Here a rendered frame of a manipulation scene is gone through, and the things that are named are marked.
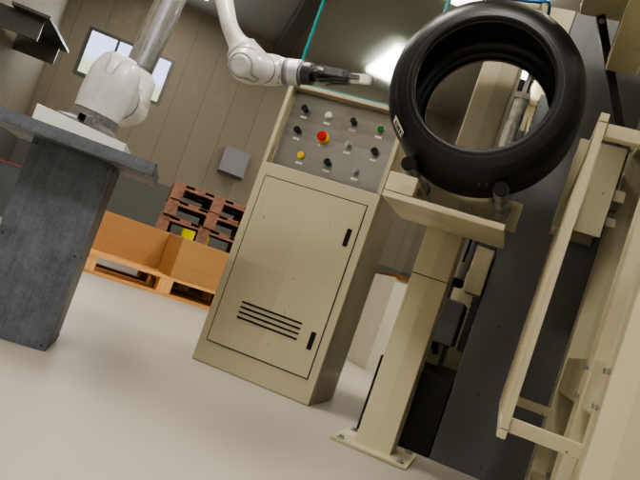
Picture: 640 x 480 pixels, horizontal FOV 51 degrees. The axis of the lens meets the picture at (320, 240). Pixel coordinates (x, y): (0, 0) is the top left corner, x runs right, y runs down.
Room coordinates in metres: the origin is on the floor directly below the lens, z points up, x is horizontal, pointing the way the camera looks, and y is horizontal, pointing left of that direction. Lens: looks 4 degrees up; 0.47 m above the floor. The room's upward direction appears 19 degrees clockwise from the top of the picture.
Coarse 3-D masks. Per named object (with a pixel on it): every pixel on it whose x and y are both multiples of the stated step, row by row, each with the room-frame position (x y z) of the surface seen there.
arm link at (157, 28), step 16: (160, 0) 2.31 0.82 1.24; (176, 0) 2.32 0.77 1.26; (160, 16) 2.31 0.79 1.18; (176, 16) 2.35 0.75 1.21; (144, 32) 2.31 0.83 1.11; (160, 32) 2.32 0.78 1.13; (144, 48) 2.31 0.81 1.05; (160, 48) 2.34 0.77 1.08; (144, 64) 2.32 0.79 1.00; (144, 80) 2.31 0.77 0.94; (144, 96) 2.31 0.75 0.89; (144, 112) 2.37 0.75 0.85
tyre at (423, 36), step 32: (480, 0) 1.95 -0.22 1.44; (416, 32) 2.00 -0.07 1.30; (448, 32) 1.95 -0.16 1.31; (480, 32) 2.14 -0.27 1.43; (512, 32) 2.10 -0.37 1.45; (544, 32) 1.85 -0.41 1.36; (416, 64) 1.95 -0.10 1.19; (448, 64) 2.20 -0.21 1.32; (512, 64) 2.16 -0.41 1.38; (544, 64) 2.11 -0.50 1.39; (576, 64) 1.84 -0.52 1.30; (416, 96) 2.22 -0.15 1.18; (576, 96) 1.83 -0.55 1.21; (416, 128) 1.93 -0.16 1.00; (544, 128) 1.83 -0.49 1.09; (576, 128) 1.86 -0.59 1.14; (416, 160) 1.98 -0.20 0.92; (448, 160) 1.90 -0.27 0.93; (480, 160) 1.87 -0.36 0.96; (512, 160) 1.85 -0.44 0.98; (544, 160) 1.86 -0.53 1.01; (480, 192) 2.01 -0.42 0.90; (512, 192) 2.05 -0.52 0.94
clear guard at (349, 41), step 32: (352, 0) 2.84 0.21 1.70; (384, 0) 2.80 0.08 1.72; (416, 0) 2.76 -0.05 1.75; (448, 0) 2.71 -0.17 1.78; (320, 32) 2.87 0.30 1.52; (352, 32) 2.83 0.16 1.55; (384, 32) 2.79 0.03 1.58; (320, 64) 2.85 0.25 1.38; (352, 64) 2.81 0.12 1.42; (384, 64) 2.77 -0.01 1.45; (352, 96) 2.79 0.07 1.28; (384, 96) 2.76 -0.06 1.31
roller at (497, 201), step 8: (496, 184) 1.88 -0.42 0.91; (504, 184) 1.87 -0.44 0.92; (496, 192) 1.88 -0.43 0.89; (504, 192) 1.87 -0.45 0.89; (496, 200) 1.94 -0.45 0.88; (504, 200) 1.93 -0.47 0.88; (496, 208) 2.05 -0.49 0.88; (504, 208) 2.03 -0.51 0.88; (496, 216) 2.19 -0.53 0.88; (504, 216) 2.17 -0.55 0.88
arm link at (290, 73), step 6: (288, 60) 2.16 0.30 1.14; (294, 60) 2.16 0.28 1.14; (300, 60) 2.16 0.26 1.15; (282, 66) 2.16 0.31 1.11; (288, 66) 2.15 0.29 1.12; (294, 66) 2.15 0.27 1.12; (300, 66) 2.16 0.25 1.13; (282, 72) 2.16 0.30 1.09; (288, 72) 2.15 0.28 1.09; (294, 72) 2.15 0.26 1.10; (282, 78) 2.17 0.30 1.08; (288, 78) 2.16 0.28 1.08; (294, 78) 2.16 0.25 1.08; (288, 84) 2.19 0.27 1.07; (294, 84) 2.18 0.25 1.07; (300, 84) 2.20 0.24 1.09
